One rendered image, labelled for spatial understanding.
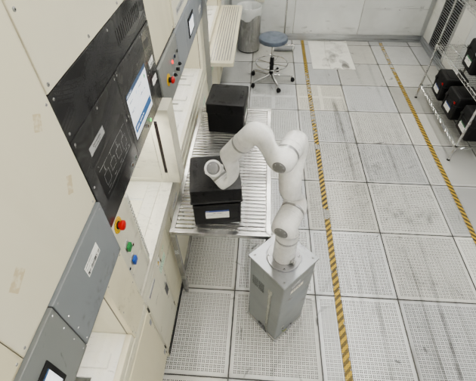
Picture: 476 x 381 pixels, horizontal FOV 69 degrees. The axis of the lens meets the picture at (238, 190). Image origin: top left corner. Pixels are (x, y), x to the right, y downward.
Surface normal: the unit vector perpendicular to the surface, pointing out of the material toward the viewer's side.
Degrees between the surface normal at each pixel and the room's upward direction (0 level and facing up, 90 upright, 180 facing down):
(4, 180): 90
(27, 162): 90
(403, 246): 0
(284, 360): 0
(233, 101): 0
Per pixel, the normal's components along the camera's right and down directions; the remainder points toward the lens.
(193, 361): -0.01, -0.68
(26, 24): 1.00, 0.04
